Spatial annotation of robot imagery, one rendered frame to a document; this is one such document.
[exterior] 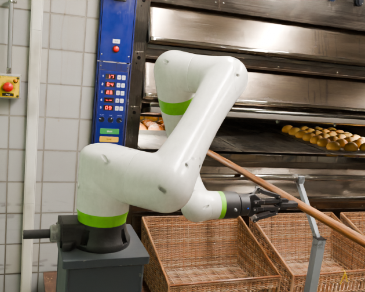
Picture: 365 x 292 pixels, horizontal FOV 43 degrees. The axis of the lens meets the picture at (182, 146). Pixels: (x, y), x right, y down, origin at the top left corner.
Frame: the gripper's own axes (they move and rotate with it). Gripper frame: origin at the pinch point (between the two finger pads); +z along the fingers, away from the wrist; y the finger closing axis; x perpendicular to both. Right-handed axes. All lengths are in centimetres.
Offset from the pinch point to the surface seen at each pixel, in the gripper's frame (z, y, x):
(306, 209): 4.9, 0.4, 4.9
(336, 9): 69, -79, -82
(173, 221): -13, 37, -77
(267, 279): 18, 48, -31
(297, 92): 51, -33, -80
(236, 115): 10, -21, -66
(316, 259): 34, 34, -21
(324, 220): 5.3, 0.7, 14.4
